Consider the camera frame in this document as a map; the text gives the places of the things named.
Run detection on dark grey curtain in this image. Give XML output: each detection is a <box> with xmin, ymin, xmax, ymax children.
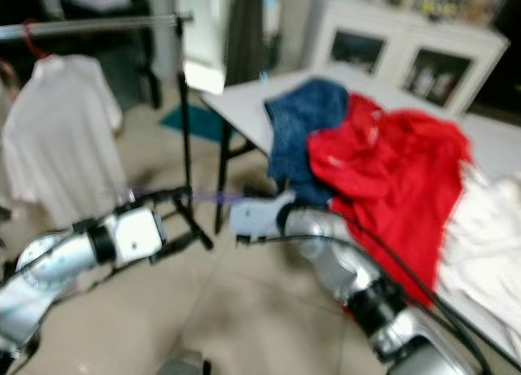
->
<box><xmin>224</xmin><ymin>0</ymin><xmax>265</xmax><ymax>87</ymax></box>

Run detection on black desk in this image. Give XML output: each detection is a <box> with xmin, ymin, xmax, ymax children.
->
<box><xmin>0</xmin><ymin>0</ymin><xmax>164</xmax><ymax>107</ymax></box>

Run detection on white table black legs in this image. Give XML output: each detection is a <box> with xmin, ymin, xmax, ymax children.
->
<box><xmin>202</xmin><ymin>62</ymin><xmax>521</xmax><ymax>360</ymax></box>

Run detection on white glass door cabinet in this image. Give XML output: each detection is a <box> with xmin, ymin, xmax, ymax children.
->
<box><xmin>309</xmin><ymin>0</ymin><xmax>510</xmax><ymax>116</ymax></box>

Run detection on white collared shirt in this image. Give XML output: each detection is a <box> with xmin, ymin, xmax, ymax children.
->
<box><xmin>436</xmin><ymin>159</ymin><xmax>521</xmax><ymax>351</ymax></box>

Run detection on red polo shirt white trim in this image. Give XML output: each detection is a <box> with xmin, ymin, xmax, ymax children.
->
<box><xmin>305</xmin><ymin>93</ymin><xmax>473</xmax><ymax>323</ymax></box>

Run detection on chrome and black clothes rack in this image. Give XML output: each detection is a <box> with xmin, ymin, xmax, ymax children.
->
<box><xmin>0</xmin><ymin>14</ymin><xmax>214</xmax><ymax>251</ymax></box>

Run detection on grey sliding glass door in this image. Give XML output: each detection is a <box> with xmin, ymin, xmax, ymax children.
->
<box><xmin>175</xmin><ymin>0</ymin><xmax>233</xmax><ymax>95</ymax></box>

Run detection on pink plastic hanger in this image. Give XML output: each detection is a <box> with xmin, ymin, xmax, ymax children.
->
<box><xmin>23</xmin><ymin>19</ymin><xmax>54</xmax><ymax>60</ymax></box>

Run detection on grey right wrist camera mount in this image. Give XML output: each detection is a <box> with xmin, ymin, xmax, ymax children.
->
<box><xmin>228</xmin><ymin>198</ymin><xmax>290</xmax><ymax>244</ymax></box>

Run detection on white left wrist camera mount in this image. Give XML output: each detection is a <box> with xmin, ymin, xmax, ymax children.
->
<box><xmin>110</xmin><ymin>206</ymin><xmax>168</xmax><ymax>262</ymax></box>

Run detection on white short sleeve shirt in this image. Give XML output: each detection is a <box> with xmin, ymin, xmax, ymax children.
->
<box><xmin>2</xmin><ymin>54</ymin><xmax>123</xmax><ymax>228</ymax></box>

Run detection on teal floor mat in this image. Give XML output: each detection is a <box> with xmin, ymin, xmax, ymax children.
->
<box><xmin>159</xmin><ymin>105</ymin><xmax>225</xmax><ymax>144</ymax></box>

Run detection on blue denim jeans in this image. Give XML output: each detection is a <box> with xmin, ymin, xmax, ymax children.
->
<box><xmin>265</xmin><ymin>78</ymin><xmax>351</xmax><ymax>205</ymax></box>

